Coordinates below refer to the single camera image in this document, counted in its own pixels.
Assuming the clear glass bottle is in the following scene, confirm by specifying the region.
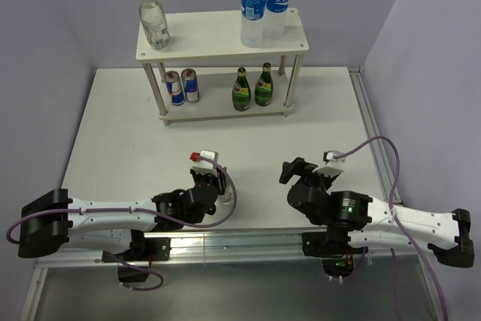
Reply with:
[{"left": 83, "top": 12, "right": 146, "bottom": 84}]
[
  {"left": 139, "top": 0, "right": 170, "bottom": 50},
  {"left": 218, "top": 166, "right": 233, "bottom": 205}
]

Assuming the green glass bottle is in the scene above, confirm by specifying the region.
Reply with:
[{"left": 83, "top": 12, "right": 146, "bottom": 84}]
[
  {"left": 231, "top": 67, "right": 251, "bottom": 111},
  {"left": 255, "top": 62, "right": 274, "bottom": 107}
]

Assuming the blue label water bottle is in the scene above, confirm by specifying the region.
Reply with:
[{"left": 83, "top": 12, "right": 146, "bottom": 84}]
[
  {"left": 263, "top": 0, "right": 289, "bottom": 41},
  {"left": 240, "top": 0, "right": 265, "bottom": 47}
]

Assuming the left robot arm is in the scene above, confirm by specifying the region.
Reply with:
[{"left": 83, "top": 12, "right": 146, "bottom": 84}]
[{"left": 18, "top": 165, "right": 227, "bottom": 260}]

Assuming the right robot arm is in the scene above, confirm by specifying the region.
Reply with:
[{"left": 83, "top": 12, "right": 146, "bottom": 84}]
[{"left": 280, "top": 157, "right": 475, "bottom": 268}]

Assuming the beige two-tier shelf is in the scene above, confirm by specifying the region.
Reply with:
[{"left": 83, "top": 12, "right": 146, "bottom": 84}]
[{"left": 136, "top": 8, "right": 309, "bottom": 126}]

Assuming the right red bull can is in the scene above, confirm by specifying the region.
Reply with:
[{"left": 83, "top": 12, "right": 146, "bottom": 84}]
[{"left": 181, "top": 68, "right": 200, "bottom": 103}]

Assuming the red bull can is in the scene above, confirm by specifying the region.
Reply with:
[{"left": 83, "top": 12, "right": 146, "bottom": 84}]
[
  {"left": 165, "top": 71, "right": 185, "bottom": 106},
  {"left": 181, "top": 68, "right": 200, "bottom": 103}
]

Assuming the left red bull can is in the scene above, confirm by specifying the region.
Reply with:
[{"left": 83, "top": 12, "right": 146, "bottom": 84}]
[{"left": 165, "top": 71, "right": 185, "bottom": 106}]

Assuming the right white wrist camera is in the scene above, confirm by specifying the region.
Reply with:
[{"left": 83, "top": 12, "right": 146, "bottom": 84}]
[{"left": 313, "top": 150, "right": 346, "bottom": 177}]

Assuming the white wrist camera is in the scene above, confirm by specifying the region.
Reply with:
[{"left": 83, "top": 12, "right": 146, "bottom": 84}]
[
  {"left": 189, "top": 150, "right": 219, "bottom": 175},
  {"left": 313, "top": 150, "right": 346, "bottom": 177}
]

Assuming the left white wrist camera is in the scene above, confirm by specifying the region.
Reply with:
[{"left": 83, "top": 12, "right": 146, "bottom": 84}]
[{"left": 189, "top": 150, "right": 219, "bottom": 175}]

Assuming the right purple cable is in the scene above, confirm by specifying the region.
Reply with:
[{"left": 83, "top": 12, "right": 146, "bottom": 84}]
[{"left": 332, "top": 135, "right": 448, "bottom": 321}]

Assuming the purple cable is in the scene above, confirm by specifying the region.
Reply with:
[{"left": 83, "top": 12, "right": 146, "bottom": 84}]
[
  {"left": 332, "top": 135, "right": 448, "bottom": 321},
  {"left": 6, "top": 157, "right": 237, "bottom": 292}
]

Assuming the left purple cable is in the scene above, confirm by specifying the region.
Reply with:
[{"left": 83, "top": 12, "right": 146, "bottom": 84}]
[{"left": 6, "top": 157, "right": 237, "bottom": 292}]

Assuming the aluminium frame rail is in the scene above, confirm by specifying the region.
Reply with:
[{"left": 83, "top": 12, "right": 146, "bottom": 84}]
[{"left": 25, "top": 68, "right": 442, "bottom": 320}]

